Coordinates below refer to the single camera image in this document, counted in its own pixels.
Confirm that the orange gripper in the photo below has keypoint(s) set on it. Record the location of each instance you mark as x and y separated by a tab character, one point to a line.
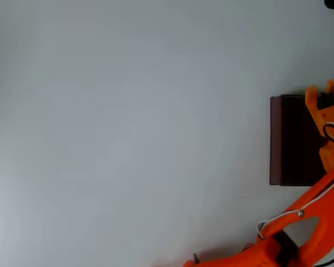
314	104

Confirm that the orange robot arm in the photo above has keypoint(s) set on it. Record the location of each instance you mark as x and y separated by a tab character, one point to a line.
323	200

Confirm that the dark brown box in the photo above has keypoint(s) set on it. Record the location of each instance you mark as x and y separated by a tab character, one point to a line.
292	139

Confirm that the pale orange camera mount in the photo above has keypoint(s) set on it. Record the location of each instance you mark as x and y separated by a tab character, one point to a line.
311	105

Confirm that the small black camera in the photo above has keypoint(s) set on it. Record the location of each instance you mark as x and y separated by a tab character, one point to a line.
324	101

